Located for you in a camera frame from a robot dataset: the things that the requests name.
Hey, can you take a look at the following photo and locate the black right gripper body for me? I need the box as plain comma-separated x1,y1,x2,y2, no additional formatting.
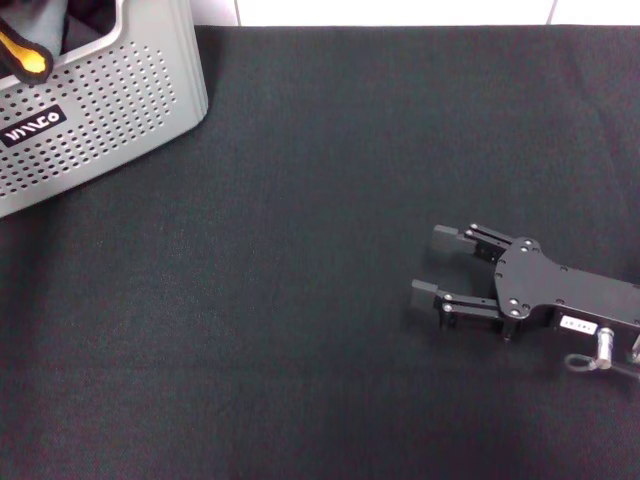
493,237,640,354

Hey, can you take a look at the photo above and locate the yellow grey towel black trim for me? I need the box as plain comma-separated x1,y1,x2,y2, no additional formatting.
0,0,71,87

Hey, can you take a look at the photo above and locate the black tablecloth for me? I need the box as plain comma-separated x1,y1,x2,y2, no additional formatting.
0,24,640,480

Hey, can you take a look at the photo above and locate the grey perforated storage box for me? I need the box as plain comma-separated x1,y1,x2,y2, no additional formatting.
0,0,210,220

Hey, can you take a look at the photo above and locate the dark cloth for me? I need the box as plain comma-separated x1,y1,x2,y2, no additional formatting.
62,0,119,51

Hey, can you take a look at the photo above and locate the silver right cable connector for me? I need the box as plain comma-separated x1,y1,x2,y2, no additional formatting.
594,325,616,370

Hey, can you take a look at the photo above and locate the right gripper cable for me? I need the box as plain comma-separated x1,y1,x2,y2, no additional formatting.
564,352,640,384

